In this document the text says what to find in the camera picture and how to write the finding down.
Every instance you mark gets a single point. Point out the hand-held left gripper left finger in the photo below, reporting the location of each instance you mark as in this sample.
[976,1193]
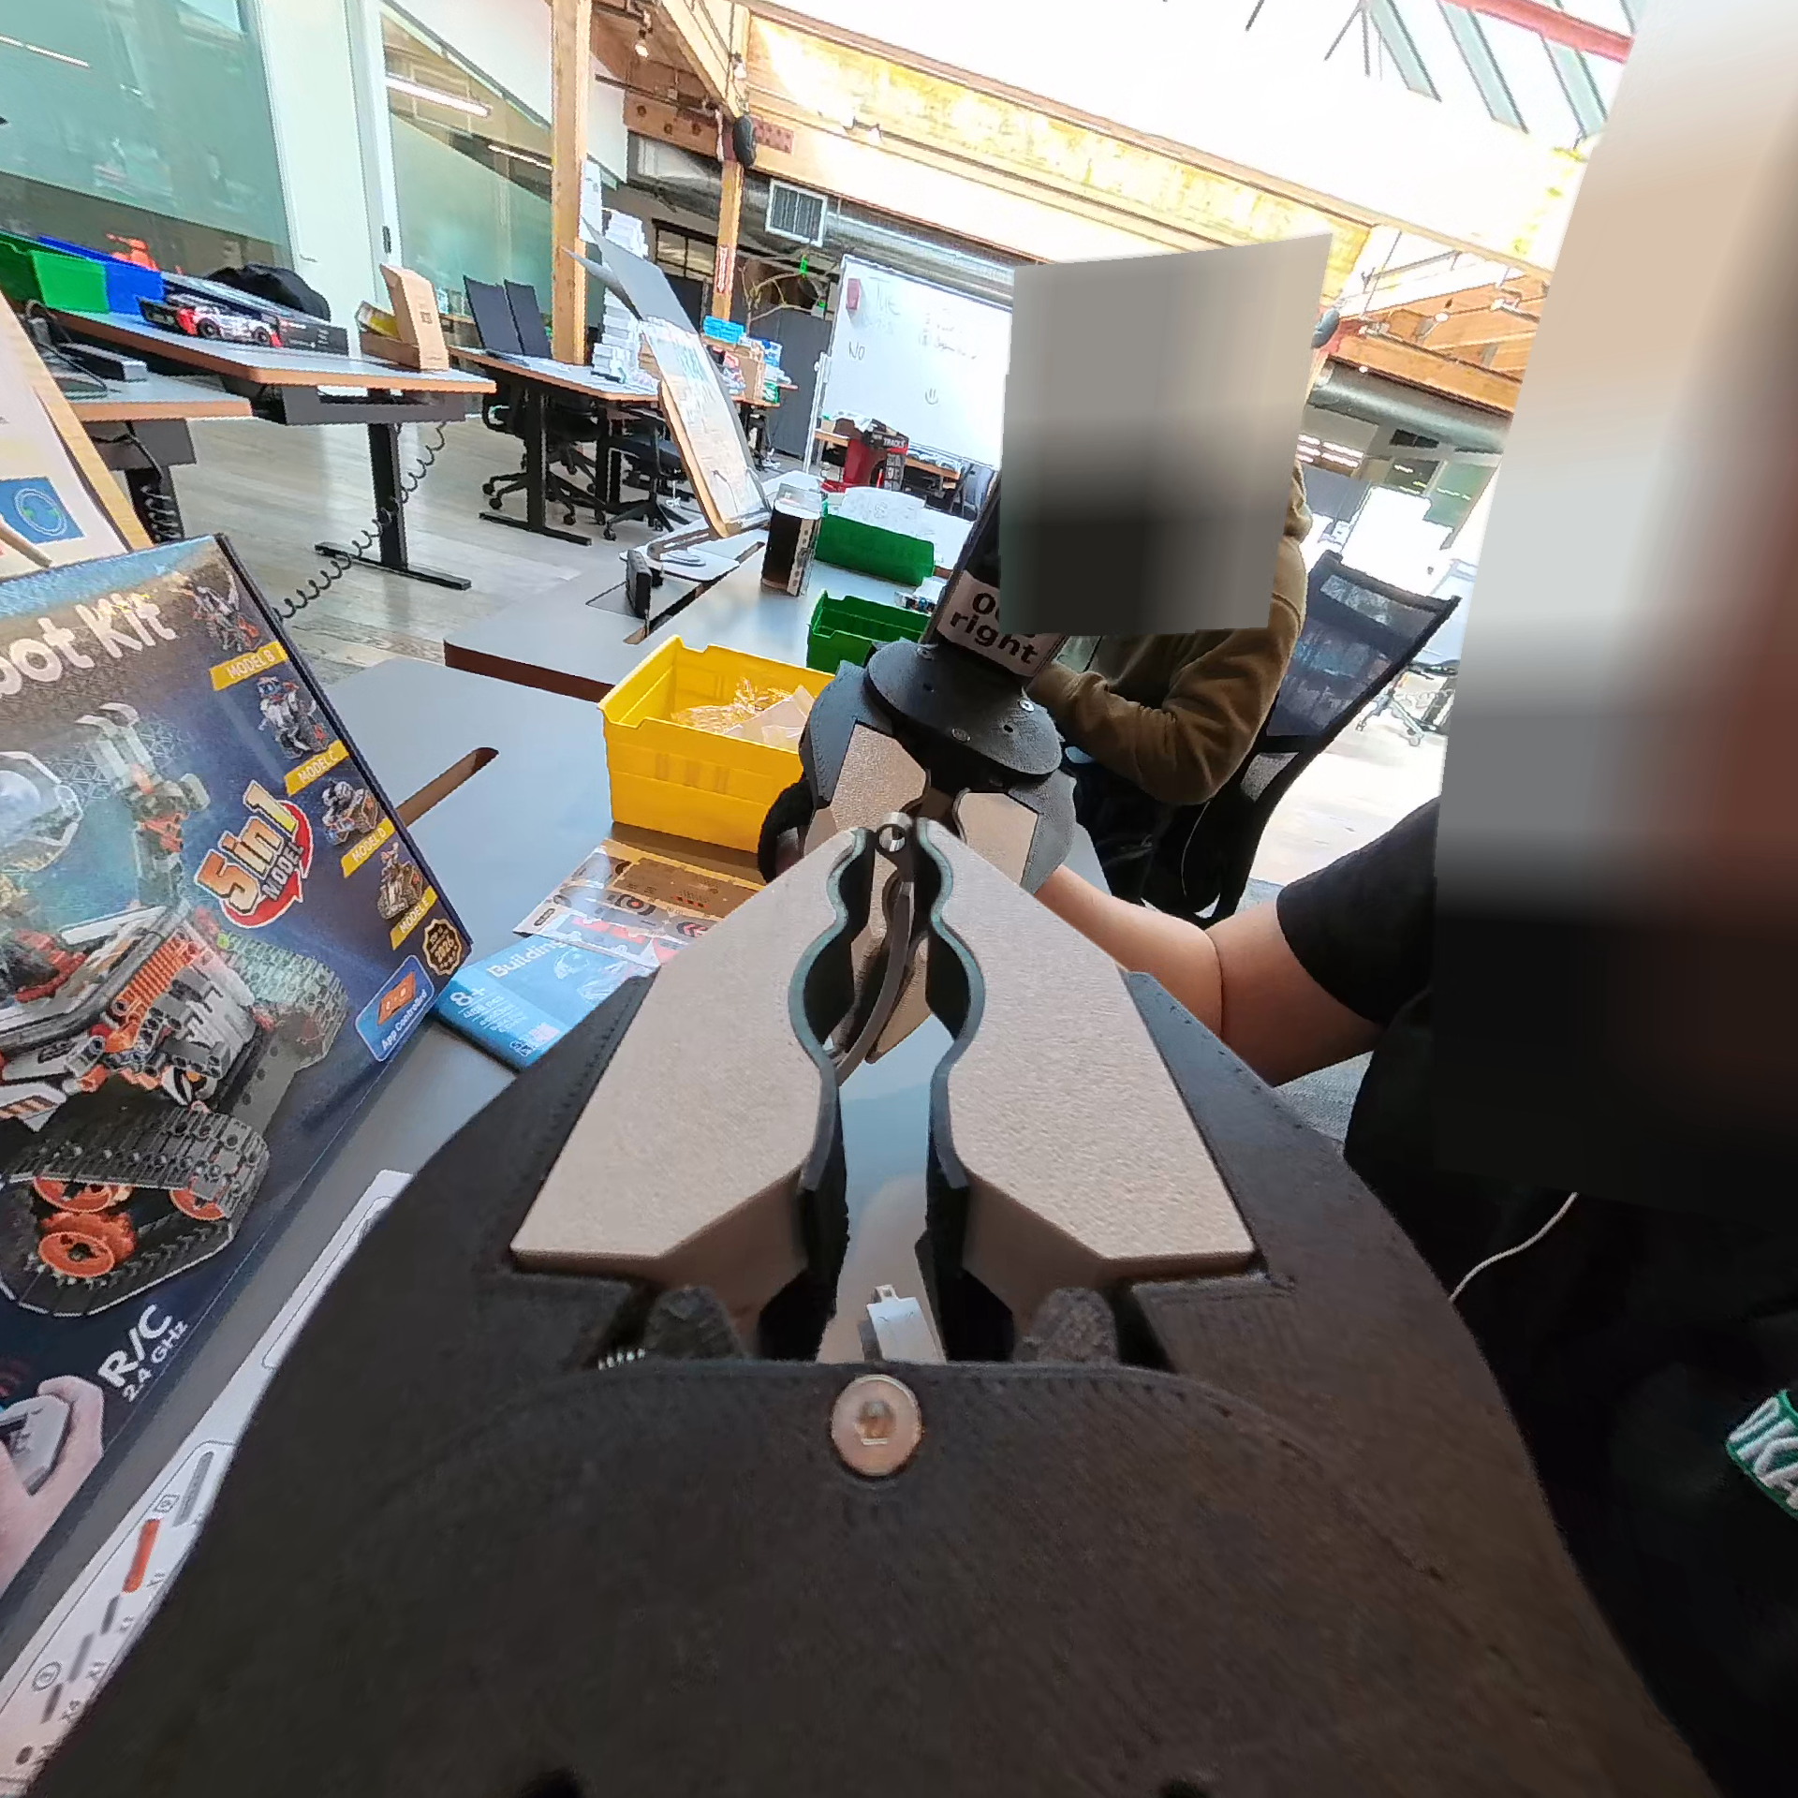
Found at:
[675,1125]

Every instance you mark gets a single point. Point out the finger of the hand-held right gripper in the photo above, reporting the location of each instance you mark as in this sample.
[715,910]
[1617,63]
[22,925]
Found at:
[1001,835]
[871,773]

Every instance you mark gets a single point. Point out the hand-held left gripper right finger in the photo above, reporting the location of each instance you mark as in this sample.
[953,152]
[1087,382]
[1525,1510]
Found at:
[1096,1125]

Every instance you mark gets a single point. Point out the grey curved panel piece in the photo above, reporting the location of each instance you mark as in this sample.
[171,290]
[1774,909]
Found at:
[911,884]

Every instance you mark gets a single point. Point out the yellow plastic bin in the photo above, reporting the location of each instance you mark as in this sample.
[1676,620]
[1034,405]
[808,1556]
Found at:
[675,786]

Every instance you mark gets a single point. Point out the person's right forearm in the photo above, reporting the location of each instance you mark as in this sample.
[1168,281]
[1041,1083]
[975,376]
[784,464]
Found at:
[1194,970]

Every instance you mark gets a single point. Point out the grey desk with brown edge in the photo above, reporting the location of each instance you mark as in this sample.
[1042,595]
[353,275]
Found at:
[731,620]

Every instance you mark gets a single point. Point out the black desk clamp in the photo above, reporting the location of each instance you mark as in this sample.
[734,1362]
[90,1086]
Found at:
[643,583]

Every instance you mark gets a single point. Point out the wooden standing desk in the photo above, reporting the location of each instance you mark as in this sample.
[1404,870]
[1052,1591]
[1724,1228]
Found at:
[281,369]
[561,374]

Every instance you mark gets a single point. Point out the small grey desk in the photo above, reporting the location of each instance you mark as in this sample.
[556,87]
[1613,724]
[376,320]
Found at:
[170,401]

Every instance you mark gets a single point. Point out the green plastic bin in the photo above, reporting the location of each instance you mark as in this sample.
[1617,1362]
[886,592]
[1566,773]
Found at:
[850,632]
[871,548]
[49,275]

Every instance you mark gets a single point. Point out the clear plastic parts bags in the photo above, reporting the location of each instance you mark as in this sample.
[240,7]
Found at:
[745,715]

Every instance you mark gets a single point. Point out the printed sticker sheet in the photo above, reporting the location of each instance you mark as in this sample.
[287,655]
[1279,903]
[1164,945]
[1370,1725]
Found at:
[631,899]

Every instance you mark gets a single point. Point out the whiteboard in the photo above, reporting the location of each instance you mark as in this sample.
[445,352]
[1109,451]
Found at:
[913,364]

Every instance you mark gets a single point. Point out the leaning wooden board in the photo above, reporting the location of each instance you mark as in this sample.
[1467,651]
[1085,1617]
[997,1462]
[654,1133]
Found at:
[703,423]

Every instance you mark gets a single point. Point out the black mesh office chair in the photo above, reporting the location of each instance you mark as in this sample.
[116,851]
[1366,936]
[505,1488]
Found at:
[1348,660]

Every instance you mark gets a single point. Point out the blue robot kit box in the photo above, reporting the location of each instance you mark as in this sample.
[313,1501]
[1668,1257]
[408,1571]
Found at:
[170,913]

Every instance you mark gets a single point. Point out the open black laptop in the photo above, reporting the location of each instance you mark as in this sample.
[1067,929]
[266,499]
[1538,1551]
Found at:
[485,318]
[526,318]

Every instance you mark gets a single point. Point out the person's black shirt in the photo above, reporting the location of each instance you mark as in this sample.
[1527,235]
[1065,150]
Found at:
[1615,1405]

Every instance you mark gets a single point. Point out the brown cardboard box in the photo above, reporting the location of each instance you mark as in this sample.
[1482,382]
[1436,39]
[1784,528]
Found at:
[408,318]

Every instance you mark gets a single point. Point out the open instruction booklet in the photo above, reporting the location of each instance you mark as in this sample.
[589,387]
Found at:
[127,1575]

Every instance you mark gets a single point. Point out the black bag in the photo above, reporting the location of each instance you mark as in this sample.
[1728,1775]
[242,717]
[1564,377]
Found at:
[274,288]

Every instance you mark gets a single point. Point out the black toy car box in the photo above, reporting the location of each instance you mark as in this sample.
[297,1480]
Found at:
[238,324]

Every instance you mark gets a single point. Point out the blue plastic bin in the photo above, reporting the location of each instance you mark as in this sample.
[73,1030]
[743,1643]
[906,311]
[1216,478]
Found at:
[134,288]

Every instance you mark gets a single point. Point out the printed instruction board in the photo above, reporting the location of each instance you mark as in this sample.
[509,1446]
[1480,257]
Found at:
[42,451]

